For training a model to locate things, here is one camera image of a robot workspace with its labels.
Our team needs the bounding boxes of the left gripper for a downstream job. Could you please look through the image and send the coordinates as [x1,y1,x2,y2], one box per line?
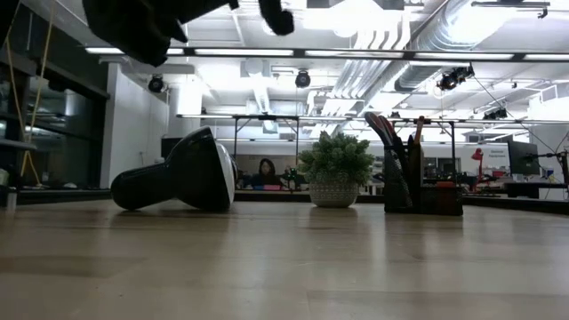
[82,0,295,68]

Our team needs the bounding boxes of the black gooseneck desk lamp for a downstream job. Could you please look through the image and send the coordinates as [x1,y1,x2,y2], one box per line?
[109,125,239,212]

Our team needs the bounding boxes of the red handled scissors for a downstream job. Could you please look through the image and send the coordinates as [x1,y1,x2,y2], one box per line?
[364,111,404,155]

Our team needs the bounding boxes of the black mesh desk organizer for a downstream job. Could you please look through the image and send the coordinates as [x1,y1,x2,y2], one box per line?
[382,141,464,217]

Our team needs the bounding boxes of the person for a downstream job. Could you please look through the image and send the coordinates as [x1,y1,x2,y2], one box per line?
[249,157,285,188]

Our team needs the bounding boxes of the artificial green potted plant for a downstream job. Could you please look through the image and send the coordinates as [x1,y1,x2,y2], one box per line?
[296,130,377,209]

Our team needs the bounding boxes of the black computer monitor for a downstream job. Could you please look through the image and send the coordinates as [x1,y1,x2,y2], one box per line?
[508,140,541,177]

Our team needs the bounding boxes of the black background desk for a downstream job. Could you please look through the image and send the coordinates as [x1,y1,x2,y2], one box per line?
[506,180,569,200]

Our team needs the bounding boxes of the yellow cable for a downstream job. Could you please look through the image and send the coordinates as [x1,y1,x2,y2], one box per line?
[4,0,57,179]

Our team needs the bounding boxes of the black aluminium table frame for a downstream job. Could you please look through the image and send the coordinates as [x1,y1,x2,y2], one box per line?
[0,188,569,216]

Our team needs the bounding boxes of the overhead frame beam with lights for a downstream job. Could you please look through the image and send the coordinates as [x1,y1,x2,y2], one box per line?
[84,45,569,62]

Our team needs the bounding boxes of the black ceiling camera cluster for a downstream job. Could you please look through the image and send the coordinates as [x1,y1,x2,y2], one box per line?
[437,63,476,92]

